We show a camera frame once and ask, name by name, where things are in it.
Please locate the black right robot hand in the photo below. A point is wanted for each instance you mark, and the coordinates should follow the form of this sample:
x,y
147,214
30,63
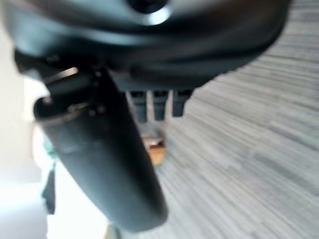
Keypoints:
x,y
104,154

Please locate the brown wooden furniture piece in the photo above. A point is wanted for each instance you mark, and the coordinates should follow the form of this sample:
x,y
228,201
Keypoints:
x,y
155,149

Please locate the teal and dark garment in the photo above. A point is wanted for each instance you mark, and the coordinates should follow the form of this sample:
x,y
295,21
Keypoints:
x,y
51,189

